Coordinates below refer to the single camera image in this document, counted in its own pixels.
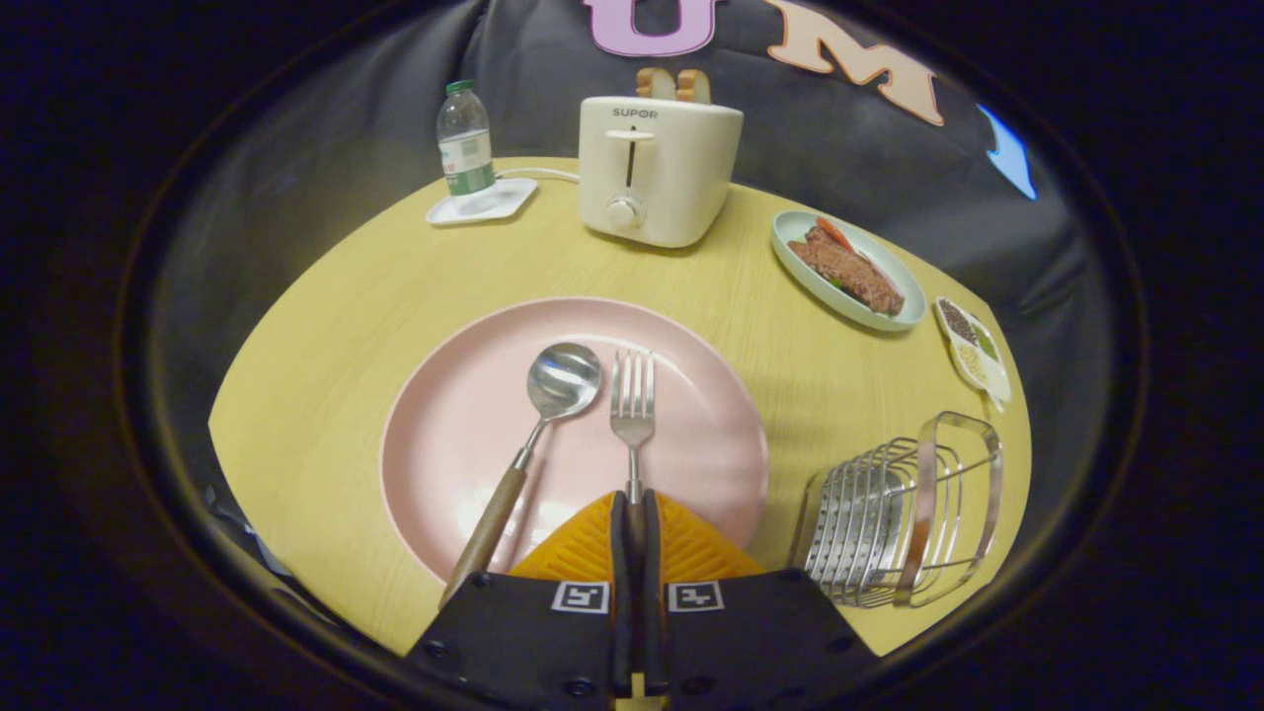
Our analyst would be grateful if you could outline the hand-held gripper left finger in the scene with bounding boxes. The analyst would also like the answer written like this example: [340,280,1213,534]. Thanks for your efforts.
[405,491,633,711]

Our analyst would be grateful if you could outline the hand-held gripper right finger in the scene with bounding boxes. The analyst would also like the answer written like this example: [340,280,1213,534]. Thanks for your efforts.
[640,491,880,711]

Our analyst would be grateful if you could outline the wooden-handled metal fork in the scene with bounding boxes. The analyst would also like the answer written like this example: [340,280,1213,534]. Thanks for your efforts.
[609,349,657,505]

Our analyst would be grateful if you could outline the wooden-handled metal spoon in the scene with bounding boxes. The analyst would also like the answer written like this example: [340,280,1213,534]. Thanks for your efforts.
[438,342,603,609]

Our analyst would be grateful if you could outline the pink plate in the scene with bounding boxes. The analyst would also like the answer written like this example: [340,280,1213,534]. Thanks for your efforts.
[380,296,770,586]

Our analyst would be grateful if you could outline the brown steak slices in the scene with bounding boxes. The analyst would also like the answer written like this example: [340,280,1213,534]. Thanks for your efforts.
[787,225,906,317]

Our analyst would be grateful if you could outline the light green plate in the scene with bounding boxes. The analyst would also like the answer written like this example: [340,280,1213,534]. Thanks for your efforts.
[770,209,928,333]

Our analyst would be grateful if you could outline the white divided seasoning tray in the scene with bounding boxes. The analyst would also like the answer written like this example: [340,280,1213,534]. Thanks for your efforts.
[934,296,1013,406]

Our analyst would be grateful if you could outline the white square coaster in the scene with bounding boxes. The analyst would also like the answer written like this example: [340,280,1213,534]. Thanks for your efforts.
[426,177,539,227]

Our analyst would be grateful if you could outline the white toaster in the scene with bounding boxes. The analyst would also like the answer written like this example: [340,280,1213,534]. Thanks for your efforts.
[578,96,745,249]

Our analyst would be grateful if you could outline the clear water bottle green cap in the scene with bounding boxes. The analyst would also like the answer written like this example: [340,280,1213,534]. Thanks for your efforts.
[436,80,497,198]

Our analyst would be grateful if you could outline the metal wire cutlery basket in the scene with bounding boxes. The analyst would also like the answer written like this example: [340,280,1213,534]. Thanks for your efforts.
[787,411,1004,609]

